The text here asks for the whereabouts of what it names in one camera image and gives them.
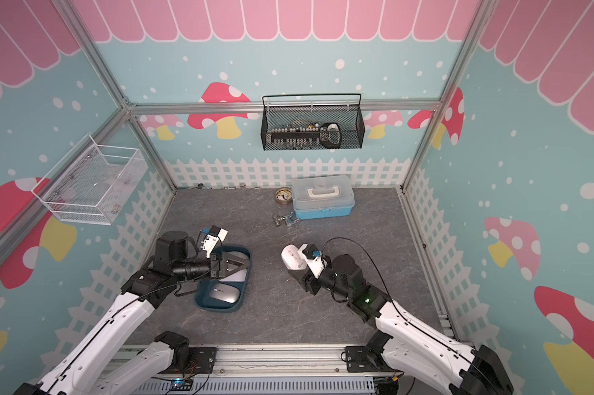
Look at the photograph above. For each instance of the silver mouse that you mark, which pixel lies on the silver mouse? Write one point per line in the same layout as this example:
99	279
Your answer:
224	293

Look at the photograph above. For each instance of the aluminium corner post left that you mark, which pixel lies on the aluminium corner post left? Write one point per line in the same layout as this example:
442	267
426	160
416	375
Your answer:
125	109

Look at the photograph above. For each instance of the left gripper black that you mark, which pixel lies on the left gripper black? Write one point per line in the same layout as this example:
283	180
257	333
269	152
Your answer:
219	266

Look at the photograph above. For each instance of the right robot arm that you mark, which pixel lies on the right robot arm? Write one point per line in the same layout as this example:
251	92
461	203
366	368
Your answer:
402	342

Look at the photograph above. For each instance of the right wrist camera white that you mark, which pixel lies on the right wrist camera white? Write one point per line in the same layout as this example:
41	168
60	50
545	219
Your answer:
314	259

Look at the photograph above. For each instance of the metal ball valve blue handle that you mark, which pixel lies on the metal ball valve blue handle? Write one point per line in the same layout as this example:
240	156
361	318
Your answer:
287	220

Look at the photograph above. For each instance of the dark teal storage box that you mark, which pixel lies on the dark teal storage box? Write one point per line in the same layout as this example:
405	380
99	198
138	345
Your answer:
203	301

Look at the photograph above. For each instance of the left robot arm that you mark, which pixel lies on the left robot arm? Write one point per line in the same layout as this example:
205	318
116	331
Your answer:
178	259

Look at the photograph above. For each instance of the grey mouse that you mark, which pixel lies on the grey mouse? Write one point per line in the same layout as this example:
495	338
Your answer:
237	261

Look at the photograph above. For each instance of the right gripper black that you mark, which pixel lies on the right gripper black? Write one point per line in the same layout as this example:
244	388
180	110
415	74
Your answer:
306	282

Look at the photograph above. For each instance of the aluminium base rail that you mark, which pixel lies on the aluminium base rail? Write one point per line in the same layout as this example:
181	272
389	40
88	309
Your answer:
279	369

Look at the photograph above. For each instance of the white wire basket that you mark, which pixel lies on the white wire basket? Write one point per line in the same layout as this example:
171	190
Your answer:
92	183

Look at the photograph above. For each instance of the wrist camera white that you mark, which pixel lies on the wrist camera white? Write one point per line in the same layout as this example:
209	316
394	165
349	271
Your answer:
314	259
211	238

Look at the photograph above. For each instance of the socket set rail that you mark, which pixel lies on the socket set rail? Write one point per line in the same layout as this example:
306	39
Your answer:
302	138

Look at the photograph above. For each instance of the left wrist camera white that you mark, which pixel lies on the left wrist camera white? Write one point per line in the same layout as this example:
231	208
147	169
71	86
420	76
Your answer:
211	238

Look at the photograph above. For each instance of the white mouse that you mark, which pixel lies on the white mouse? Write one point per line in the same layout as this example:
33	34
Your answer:
240	276
293	259

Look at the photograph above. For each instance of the blue storage case clear lid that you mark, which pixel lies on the blue storage case clear lid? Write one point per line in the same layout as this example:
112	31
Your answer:
323	197

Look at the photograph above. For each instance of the black wire mesh basket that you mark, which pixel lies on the black wire mesh basket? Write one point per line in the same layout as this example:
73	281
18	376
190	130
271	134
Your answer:
338	112

